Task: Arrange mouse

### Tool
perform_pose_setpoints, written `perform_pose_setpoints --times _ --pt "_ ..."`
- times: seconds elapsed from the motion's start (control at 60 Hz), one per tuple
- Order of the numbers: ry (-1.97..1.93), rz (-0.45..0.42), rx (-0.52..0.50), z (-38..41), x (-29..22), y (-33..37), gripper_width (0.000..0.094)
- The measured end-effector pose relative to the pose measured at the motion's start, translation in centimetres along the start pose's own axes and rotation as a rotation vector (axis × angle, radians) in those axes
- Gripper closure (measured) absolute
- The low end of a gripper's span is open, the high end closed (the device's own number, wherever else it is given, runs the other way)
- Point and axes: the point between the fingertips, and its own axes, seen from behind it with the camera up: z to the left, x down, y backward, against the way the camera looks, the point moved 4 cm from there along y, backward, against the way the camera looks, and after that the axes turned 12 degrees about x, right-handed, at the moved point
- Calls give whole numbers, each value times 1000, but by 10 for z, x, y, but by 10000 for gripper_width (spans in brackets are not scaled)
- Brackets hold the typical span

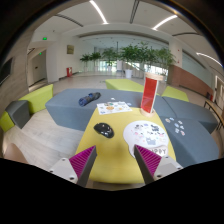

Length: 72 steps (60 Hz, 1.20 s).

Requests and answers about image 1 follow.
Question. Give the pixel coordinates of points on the brown wall plaque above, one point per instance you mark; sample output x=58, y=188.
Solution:
x=70, y=49

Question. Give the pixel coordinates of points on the wooden chair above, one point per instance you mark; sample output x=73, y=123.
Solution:
x=213, y=108

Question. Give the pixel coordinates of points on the red fire extinguisher cabinet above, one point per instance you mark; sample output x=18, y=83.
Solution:
x=69, y=72

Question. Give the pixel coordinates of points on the group of small stickers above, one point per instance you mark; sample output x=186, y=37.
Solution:
x=176, y=126

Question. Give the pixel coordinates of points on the white printed round mouse pad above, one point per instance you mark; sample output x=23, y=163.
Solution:
x=146, y=133

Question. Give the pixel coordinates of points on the red panel wooden tower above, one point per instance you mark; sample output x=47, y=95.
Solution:
x=149, y=95

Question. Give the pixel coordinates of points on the brown wooden reception counter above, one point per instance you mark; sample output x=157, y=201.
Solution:
x=190, y=80

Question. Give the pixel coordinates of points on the row of potted green plants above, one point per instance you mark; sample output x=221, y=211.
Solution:
x=133, y=55

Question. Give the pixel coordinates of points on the dark folded umbrella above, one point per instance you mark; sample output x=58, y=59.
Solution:
x=89, y=99

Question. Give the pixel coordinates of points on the lime green upholstered seat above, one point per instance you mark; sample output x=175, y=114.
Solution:
x=40, y=96
x=123, y=85
x=175, y=94

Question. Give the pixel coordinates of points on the grey cube seat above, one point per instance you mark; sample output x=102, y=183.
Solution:
x=18, y=113

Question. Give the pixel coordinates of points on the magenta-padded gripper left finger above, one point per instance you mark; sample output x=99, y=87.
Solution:
x=81, y=160

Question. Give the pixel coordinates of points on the long grey upholstered bench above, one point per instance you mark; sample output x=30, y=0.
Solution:
x=66, y=110

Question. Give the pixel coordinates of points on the black computer mouse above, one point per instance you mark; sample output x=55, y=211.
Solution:
x=104, y=130

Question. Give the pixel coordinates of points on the green exit sign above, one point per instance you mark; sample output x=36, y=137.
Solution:
x=44, y=38

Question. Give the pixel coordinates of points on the group of ceiling strip lights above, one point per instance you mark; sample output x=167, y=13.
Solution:
x=100, y=13

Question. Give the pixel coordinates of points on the dark wall screen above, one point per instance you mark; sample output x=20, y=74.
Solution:
x=6, y=70

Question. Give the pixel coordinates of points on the white sticker sheet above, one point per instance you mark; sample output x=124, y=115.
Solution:
x=114, y=107

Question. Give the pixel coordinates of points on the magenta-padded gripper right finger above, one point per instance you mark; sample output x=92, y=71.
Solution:
x=150, y=160

